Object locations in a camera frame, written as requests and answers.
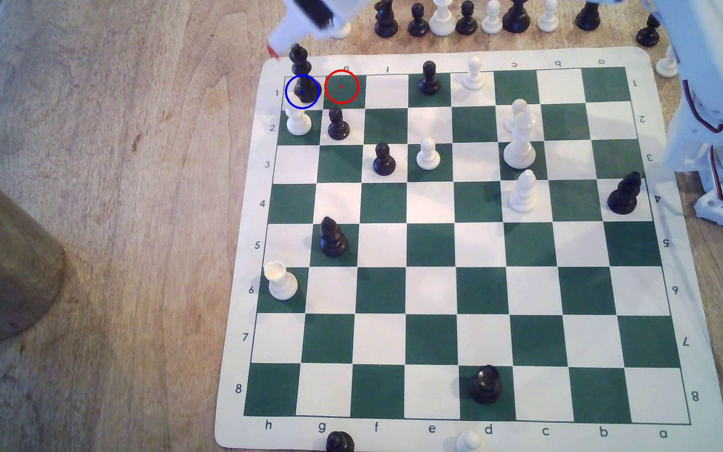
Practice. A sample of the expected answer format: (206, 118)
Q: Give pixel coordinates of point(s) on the white chess piece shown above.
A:
(442, 22)
(512, 116)
(667, 66)
(469, 442)
(548, 20)
(341, 29)

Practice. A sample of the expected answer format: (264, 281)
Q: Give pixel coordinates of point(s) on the white chess rook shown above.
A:
(281, 282)

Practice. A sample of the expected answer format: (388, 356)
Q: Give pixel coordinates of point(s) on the black chess bishop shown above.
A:
(333, 240)

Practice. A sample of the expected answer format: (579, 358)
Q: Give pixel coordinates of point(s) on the brown wooden cylinder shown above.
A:
(4, 263)

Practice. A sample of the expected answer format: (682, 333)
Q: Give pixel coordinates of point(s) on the black chess piece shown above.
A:
(339, 442)
(386, 22)
(486, 384)
(516, 19)
(587, 19)

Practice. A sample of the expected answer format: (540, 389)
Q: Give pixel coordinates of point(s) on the white chess pawn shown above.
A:
(492, 22)
(299, 122)
(474, 75)
(428, 157)

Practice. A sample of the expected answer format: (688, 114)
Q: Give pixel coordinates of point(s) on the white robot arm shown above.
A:
(706, 56)

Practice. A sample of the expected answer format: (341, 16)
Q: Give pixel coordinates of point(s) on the green and white chess mat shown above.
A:
(430, 295)

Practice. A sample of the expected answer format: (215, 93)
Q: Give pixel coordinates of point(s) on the black chess pawn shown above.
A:
(338, 125)
(418, 25)
(384, 162)
(428, 81)
(648, 34)
(466, 24)

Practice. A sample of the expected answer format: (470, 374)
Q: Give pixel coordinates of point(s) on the white chess bishop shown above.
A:
(523, 194)

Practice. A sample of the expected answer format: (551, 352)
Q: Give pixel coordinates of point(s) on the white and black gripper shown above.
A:
(294, 26)

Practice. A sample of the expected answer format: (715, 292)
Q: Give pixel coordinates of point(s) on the black chess king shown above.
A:
(300, 69)

